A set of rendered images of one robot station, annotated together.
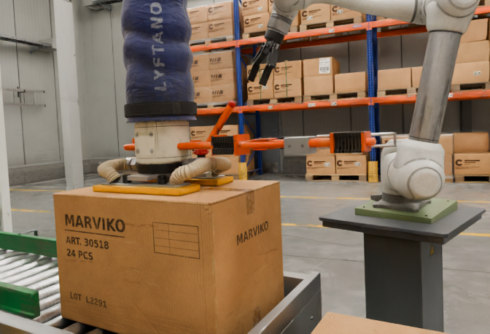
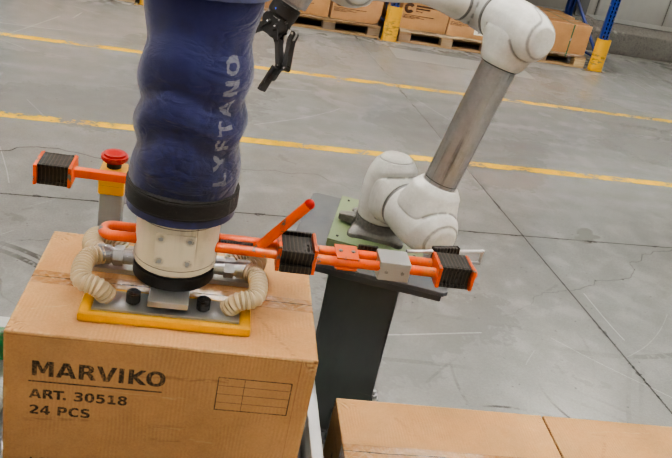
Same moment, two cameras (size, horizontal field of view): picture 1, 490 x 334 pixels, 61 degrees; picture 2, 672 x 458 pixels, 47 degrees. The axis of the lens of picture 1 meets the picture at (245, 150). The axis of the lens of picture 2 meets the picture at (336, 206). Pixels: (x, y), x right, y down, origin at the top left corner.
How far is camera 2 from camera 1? 1.18 m
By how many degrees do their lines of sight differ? 44
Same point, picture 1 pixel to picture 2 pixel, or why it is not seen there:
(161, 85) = (221, 179)
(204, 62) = not seen: outside the picture
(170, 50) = (238, 126)
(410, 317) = (367, 356)
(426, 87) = (465, 130)
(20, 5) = not seen: outside the picture
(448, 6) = (522, 51)
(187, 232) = (273, 390)
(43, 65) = not seen: outside the picture
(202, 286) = (282, 441)
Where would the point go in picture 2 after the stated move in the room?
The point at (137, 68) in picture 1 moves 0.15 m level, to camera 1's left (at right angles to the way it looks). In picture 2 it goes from (187, 153) to (107, 158)
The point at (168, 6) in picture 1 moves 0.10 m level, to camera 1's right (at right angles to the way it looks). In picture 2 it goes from (246, 59) to (292, 59)
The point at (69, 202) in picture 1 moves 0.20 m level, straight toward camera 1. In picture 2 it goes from (46, 345) to (122, 394)
